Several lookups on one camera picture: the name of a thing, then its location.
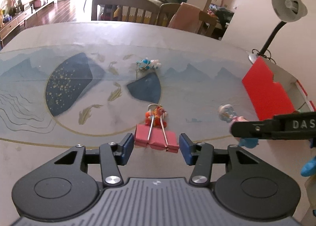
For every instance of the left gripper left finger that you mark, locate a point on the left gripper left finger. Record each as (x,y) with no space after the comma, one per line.
(111,156)

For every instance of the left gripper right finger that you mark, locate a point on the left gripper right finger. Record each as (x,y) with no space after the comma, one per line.
(200,156)

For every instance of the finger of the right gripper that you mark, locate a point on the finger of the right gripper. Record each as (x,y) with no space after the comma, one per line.
(295,126)

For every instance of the pink binder clip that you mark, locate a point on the pink binder clip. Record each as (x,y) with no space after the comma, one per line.
(153,134)

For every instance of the pink blue toy figurine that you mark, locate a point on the pink blue toy figurine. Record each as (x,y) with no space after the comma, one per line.
(227,114)

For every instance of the blue gloved hand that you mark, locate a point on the blue gloved hand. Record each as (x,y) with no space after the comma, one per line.
(308,171)

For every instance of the red white cardboard box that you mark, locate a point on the red white cardboard box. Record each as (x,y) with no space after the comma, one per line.
(274,91)

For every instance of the patterned table mat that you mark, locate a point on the patterned table mat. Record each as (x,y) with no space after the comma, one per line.
(65,95)

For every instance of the white blue toy figurine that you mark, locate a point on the white blue toy figurine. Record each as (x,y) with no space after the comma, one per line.
(146,64)

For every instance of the desk lamp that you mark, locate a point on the desk lamp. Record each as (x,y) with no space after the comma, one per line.
(287,11)

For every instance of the wooden chair with pink cloth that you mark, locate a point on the wooden chair with pink cloth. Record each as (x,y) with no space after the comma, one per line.
(186,17)

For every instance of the wooden dining chair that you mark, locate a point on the wooden dining chair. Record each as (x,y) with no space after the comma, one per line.
(137,11)

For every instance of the wooden tv cabinet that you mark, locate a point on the wooden tv cabinet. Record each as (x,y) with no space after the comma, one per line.
(20,18)

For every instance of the orange toy keychain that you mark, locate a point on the orange toy keychain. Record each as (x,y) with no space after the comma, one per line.
(156,116)

